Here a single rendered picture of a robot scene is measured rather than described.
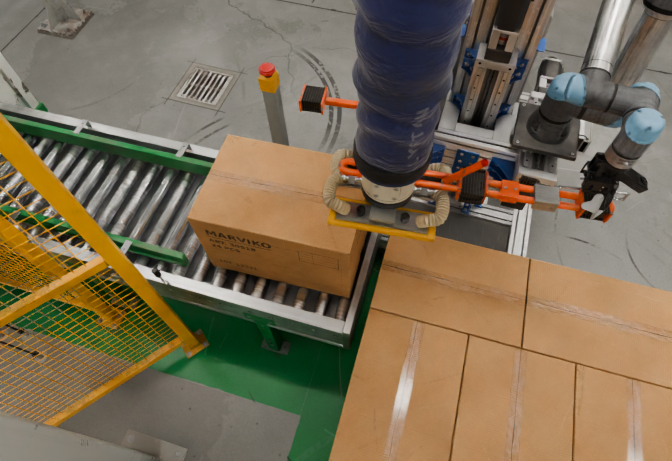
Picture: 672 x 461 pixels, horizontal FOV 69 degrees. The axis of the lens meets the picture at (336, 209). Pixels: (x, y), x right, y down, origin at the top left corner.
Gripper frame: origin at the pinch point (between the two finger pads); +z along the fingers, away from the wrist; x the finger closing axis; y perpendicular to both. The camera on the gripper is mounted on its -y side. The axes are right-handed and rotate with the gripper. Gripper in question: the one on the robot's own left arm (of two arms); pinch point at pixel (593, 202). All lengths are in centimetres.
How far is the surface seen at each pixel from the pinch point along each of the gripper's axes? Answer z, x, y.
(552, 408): 66, 44, -10
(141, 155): 61, -31, 180
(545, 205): 0.0, 3.8, 13.8
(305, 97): -2, -23, 93
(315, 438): 121, 65, 75
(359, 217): 11, 12, 67
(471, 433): 66, 58, 17
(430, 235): 11.2, 13.9, 44.6
